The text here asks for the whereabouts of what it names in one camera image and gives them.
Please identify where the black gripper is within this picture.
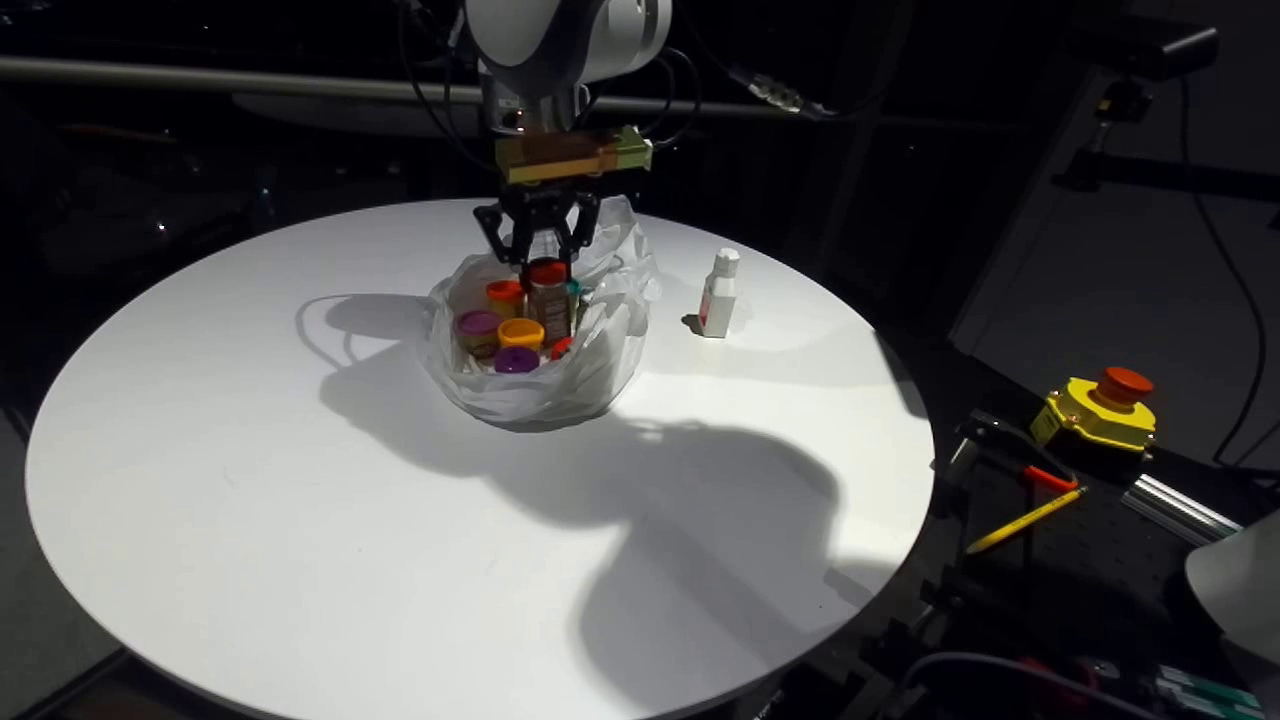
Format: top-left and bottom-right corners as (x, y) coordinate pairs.
(470, 187), (598, 264)

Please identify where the white plastic bag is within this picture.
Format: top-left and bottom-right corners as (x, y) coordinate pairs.
(422, 196), (657, 427)

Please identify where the white square bottle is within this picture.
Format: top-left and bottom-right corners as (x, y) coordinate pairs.
(698, 246), (739, 340)

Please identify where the red lid spice jar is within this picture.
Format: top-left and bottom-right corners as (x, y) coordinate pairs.
(525, 258), (573, 340)

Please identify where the orange lid yellow cup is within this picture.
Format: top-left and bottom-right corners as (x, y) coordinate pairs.
(485, 278), (525, 317)

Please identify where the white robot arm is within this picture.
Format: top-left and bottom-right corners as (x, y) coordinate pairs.
(463, 0), (673, 264)

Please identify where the yellow lid container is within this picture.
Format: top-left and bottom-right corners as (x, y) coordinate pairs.
(494, 317), (544, 350)

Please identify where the magenta lid container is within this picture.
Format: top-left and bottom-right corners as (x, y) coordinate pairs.
(455, 311), (501, 359)

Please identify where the purple bottle with holes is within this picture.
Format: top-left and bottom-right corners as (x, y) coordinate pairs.
(490, 348), (538, 374)

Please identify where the metal railing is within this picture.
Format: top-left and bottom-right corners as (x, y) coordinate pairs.
(0, 52), (851, 122)

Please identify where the yellow pencil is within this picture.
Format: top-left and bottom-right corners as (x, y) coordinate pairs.
(962, 487), (1087, 555)

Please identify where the red emergency stop button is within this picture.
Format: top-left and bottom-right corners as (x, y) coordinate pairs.
(1028, 365), (1161, 451)

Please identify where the grey cable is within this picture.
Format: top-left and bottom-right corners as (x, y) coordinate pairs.
(898, 647), (1176, 720)

